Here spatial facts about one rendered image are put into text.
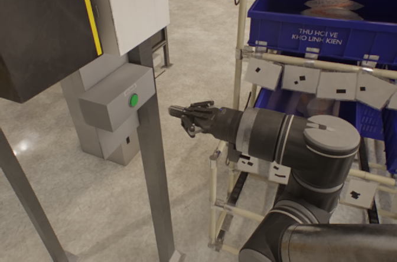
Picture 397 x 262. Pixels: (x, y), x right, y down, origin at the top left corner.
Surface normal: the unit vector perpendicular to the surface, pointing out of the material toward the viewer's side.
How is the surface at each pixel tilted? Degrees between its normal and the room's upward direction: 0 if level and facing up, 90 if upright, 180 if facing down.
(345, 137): 0
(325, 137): 5
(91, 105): 90
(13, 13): 90
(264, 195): 0
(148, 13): 90
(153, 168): 90
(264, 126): 36
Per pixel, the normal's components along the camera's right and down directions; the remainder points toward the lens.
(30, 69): 0.91, 0.23
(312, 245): -0.79, -0.51
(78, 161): -0.02, -0.80
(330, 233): -0.58, -0.81
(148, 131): -0.41, 0.54
